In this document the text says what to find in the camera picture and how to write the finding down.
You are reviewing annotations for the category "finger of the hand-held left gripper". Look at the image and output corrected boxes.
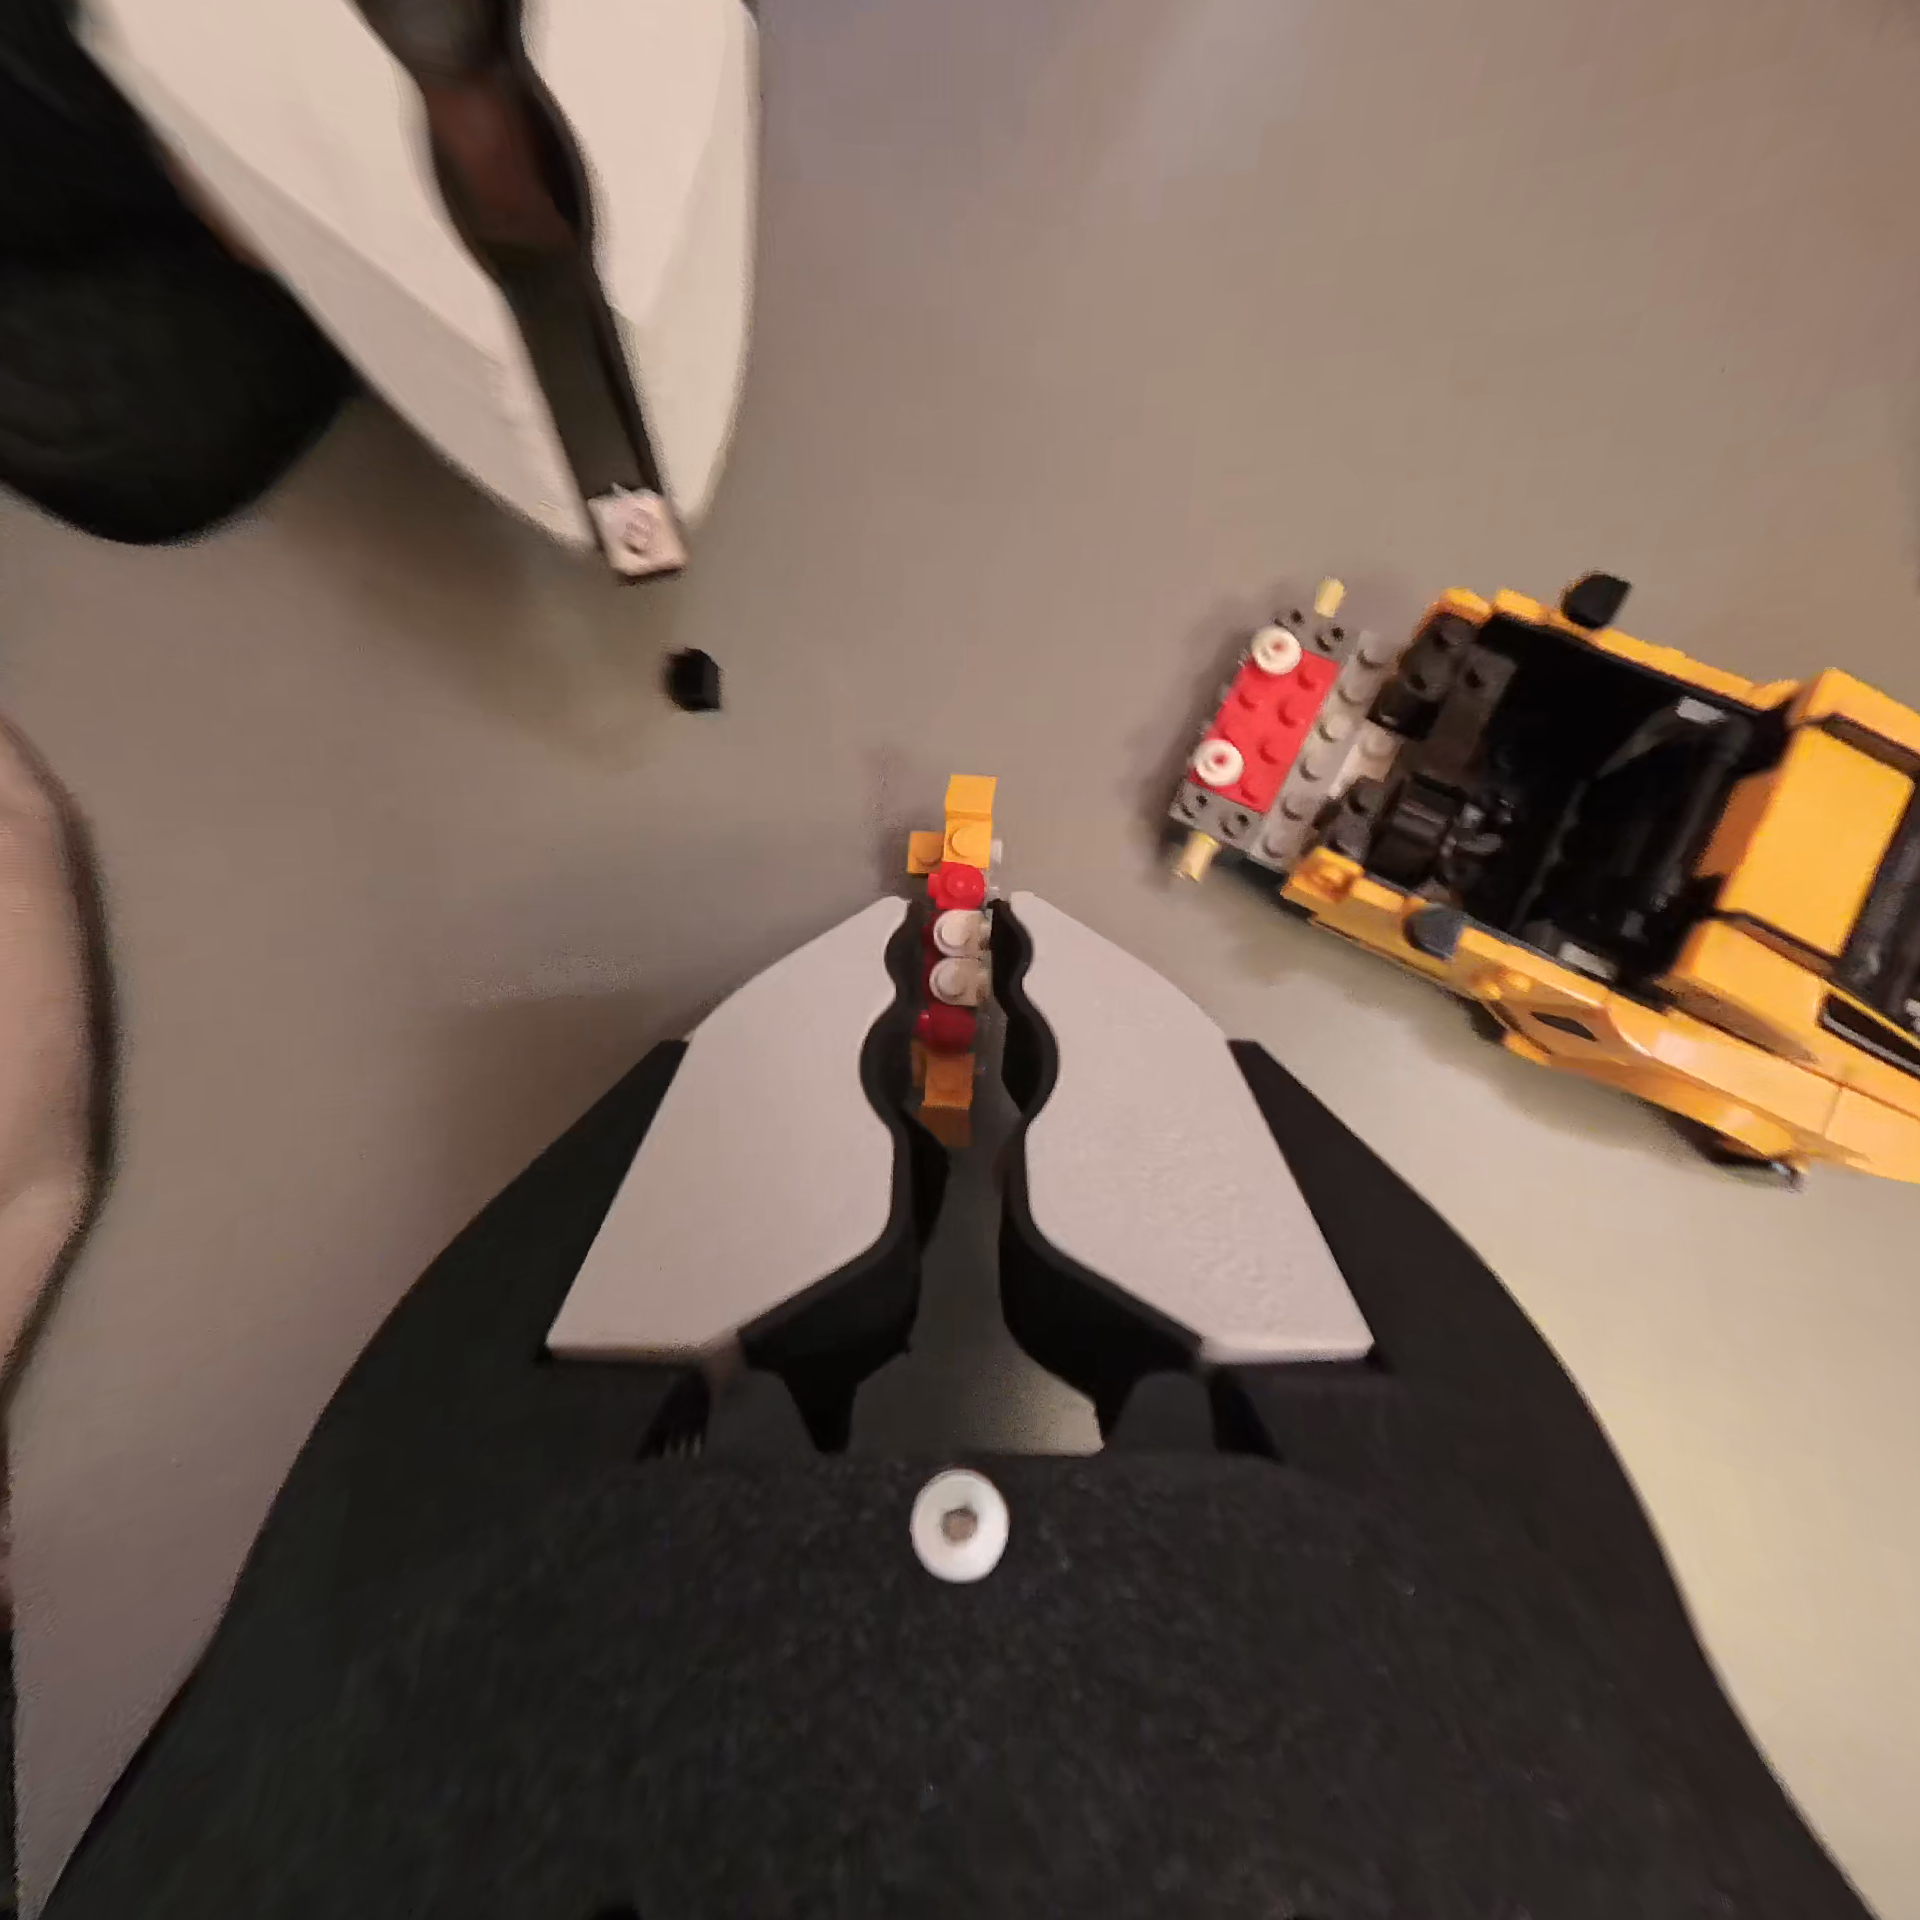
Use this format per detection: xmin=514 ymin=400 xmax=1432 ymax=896
xmin=516 ymin=0 xmax=763 ymax=521
xmin=72 ymin=0 xmax=602 ymax=550

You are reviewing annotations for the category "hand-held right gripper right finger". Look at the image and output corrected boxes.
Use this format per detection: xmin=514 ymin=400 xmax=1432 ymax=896
xmin=996 ymin=892 xmax=1377 ymax=1449

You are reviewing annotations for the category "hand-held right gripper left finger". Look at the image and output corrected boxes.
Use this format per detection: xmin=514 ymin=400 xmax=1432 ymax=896
xmin=545 ymin=894 xmax=923 ymax=1452

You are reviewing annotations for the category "red white lego assembly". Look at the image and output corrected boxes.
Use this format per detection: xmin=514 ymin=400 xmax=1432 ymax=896
xmin=902 ymin=773 xmax=1003 ymax=1149

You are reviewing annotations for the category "yellow lego car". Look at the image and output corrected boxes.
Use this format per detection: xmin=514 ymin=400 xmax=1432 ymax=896
xmin=1170 ymin=573 xmax=1920 ymax=1190

